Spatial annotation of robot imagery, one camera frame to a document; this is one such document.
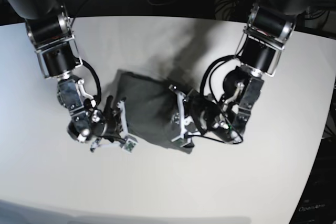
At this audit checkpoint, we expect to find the grey T-shirt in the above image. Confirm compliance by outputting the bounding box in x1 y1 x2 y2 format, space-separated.
115 71 194 154

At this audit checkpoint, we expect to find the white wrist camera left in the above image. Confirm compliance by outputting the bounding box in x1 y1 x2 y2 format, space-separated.
171 136 194 148

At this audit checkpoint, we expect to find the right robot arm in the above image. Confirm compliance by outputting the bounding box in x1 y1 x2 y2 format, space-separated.
8 0 136 152

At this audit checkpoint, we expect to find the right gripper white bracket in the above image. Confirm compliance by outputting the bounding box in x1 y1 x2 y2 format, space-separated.
90 95 129 153

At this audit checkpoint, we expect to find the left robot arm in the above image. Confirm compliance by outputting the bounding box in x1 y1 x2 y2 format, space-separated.
170 0 315 146

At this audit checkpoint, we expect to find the black OpenArm box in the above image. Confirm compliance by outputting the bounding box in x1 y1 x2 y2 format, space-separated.
290 137 335 223

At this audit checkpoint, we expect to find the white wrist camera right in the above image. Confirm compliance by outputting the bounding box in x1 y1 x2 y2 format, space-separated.
121 136 138 153

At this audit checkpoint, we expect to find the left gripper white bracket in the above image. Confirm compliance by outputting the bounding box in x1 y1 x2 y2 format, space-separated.
167 83 218 143

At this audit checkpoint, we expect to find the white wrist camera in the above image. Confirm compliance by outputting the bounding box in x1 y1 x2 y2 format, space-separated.
121 136 138 153
171 136 194 148

